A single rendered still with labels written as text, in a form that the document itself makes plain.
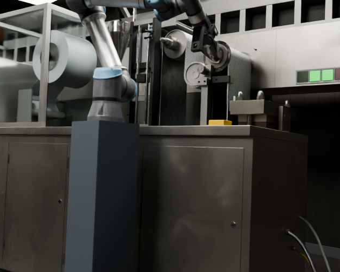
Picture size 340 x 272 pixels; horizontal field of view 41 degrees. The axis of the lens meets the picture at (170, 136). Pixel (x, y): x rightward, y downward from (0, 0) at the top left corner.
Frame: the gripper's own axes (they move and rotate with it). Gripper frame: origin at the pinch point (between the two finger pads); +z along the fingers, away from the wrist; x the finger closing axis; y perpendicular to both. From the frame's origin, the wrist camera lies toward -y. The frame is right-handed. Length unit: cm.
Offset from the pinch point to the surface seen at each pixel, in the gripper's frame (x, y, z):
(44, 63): 96, -10, -16
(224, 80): -5.6, -6.8, 7.8
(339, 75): -47, 19, 31
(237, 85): -6.0, 0.9, 17.3
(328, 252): 2, 39, 232
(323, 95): 11, 141, 151
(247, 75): -6.0, 12.2, 21.1
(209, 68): 2.0, -2.8, 3.0
